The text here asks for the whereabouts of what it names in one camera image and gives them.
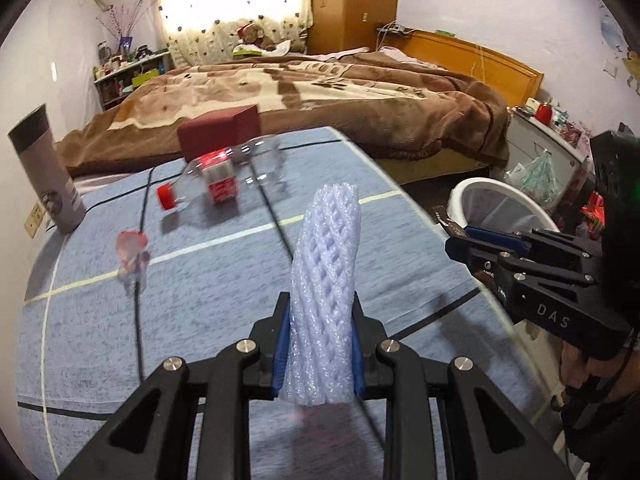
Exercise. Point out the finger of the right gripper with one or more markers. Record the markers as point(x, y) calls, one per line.
point(476, 256)
point(509, 242)

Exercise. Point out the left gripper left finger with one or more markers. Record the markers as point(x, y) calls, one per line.
point(272, 336)

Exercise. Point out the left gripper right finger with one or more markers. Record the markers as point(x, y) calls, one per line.
point(370, 376)

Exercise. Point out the white foam net sleeve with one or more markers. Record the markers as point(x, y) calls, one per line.
point(319, 364)

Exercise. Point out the white trash bin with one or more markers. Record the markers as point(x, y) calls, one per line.
point(493, 205)

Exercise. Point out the right hand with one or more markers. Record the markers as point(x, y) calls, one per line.
point(576, 369)

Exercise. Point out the green plastic bag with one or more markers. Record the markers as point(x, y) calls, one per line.
point(537, 180)

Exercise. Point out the grey bedside cabinet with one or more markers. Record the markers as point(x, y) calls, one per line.
point(527, 138)

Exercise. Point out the red mug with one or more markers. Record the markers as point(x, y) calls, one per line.
point(544, 113)

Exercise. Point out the blue grey table cloth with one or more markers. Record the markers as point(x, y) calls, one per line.
point(84, 345)

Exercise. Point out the wooden bed headboard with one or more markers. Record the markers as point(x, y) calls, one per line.
point(514, 80)

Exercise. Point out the crushed clear plastic cup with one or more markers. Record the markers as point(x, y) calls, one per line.
point(133, 256)

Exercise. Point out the clear plastic water bottle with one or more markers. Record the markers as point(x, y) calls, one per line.
point(222, 174)

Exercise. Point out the brown blanket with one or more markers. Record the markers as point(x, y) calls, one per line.
point(391, 109)

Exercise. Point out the dark red box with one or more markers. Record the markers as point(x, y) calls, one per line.
point(218, 129)

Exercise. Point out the orange wooden wardrobe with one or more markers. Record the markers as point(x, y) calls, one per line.
point(346, 24)

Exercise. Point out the teddy bear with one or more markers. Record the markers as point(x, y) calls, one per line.
point(253, 35)

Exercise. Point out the patterned window curtain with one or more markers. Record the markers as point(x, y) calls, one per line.
point(199, 32)

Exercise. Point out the purple dried flower vase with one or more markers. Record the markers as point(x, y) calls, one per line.
point(119, 22)

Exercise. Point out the white wall shelf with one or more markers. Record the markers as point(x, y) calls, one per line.
point(113, 86)

